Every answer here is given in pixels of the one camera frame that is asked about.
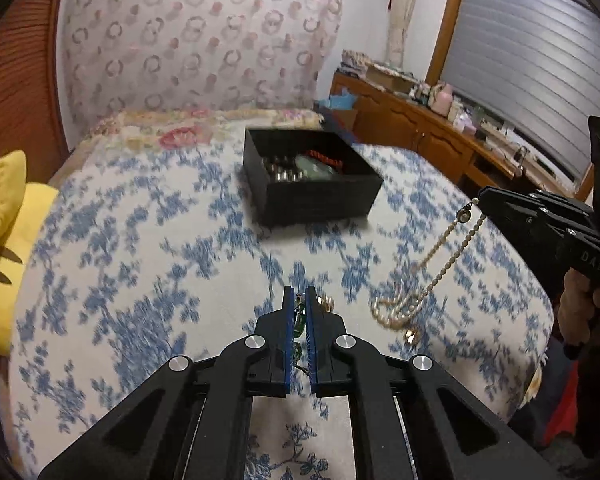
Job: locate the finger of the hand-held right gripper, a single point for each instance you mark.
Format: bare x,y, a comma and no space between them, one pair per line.
530,230
540,200

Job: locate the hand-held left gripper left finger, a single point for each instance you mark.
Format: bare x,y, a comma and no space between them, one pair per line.
290,340

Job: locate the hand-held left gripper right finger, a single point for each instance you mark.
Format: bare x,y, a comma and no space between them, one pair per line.
312,340

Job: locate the black square box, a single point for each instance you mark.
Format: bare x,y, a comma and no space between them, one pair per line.
320,200

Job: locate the pale jade bangle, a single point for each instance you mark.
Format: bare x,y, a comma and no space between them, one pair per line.
314,169

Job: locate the person's right hand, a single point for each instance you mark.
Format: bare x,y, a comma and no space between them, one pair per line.
577,305

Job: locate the pink tissue box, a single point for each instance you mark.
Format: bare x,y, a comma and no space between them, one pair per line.
464,122

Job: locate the pink thermos jug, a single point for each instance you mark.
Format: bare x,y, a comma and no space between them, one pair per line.
442,101

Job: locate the grey window blind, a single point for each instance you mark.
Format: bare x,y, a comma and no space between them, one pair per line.
525,60

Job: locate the wooden cabinet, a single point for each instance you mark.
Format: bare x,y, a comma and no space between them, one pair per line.
410,125

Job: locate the blue floral cloth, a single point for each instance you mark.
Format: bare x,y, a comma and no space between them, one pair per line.
155,260

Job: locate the red cloth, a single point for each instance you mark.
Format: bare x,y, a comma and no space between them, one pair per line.
562,400

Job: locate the cardboard box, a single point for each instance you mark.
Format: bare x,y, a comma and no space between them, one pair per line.
387,79

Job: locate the blue plastic bag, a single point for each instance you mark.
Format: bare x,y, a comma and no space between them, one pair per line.
336,100

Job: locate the beige tied curtain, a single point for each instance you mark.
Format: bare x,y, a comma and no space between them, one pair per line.
404,15

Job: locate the patterned fabric pile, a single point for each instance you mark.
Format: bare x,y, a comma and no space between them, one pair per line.
354,61

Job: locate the floral bed blanket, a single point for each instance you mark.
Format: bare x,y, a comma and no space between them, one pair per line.
180,127

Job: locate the yellow plush toy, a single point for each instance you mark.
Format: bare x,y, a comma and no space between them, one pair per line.
25,240

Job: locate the wooden louvered wardrobe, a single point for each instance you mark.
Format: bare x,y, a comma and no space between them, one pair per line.
20,85

